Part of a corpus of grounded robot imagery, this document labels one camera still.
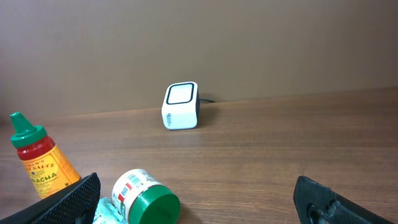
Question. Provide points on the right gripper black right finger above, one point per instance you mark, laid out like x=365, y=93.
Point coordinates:
x=316, y=203

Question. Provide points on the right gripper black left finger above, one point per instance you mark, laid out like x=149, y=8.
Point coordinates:
x=76, y=203

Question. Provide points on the teal wet wipes packet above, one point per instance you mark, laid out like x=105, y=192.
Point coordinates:
x=106, y=213

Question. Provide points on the sriracha bottle with green cap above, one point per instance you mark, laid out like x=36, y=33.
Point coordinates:
x=48, y=168

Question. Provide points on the green-lidded white spice jar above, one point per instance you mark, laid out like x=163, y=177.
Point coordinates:
x=141, y=199

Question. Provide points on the white barcode scanner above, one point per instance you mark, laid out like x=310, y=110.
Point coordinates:
x=181, y=106

